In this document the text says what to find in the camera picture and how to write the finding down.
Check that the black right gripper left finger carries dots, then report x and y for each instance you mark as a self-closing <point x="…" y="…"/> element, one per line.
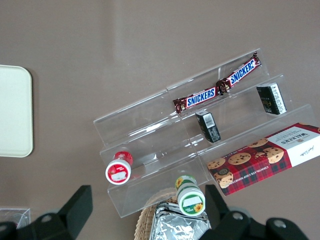
<point x="75" y="212"/>

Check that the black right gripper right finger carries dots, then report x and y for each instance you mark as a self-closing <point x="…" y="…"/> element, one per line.
<point x="225" y="225"/>

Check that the foil wrapped sandwich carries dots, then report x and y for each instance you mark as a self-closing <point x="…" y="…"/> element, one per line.
<point x="175" y="225"/>

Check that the wicker basket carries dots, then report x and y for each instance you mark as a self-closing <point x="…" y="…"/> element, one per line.
<point x="145" y="220"/>

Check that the cream plastic tray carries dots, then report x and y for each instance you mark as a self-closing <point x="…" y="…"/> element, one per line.
<point x="13" y="112"/>

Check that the green sunflower small jar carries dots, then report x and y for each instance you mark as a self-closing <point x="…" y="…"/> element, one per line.
<point x="190" y="197"/>

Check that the clear plastic box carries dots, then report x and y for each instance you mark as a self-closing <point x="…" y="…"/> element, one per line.
<point x="15" y="216"/>

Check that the red lidded small jar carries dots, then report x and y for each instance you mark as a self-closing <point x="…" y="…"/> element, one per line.
<point x="119" y="168"/>

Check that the Walkers red shortbread box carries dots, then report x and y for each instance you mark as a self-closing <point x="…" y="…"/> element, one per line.
<point x="265" y="160"/>

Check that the small black barcode box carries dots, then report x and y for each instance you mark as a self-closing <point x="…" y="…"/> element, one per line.
<point x="208" y="126"/>

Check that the clear acrylic step riser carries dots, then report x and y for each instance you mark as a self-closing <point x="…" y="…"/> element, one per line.
<point x="150" y="140"/>
<point x="240" y="117"/>

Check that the Snickers chocolate bar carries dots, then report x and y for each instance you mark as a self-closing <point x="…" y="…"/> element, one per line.
<point x="200" y="96"/>
<point x="241" y="72"/>

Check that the black box white side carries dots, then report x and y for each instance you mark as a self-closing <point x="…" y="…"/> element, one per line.
<point x="271" y="98"/>

